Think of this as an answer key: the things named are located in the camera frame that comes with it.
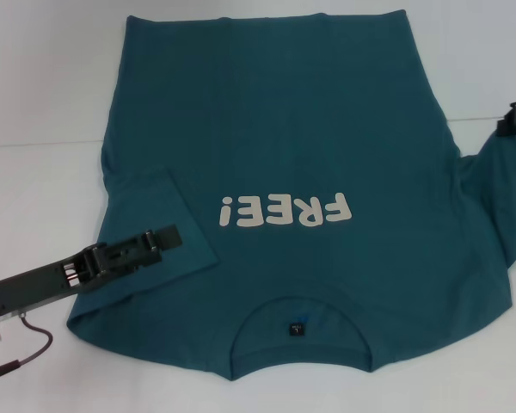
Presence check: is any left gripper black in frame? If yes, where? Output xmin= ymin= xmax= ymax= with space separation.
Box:
xmin=0 ymin=243 xmax=109 ymax=320

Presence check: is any teal t-shirt with FREE print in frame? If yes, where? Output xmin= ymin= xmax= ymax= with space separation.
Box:
xmin=66 ymin=14 xmax=516 ymax=384

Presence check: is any left gripper cable with plug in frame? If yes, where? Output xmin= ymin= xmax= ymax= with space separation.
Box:
xmin=0 ymin=311 xmax=55 ymax=385

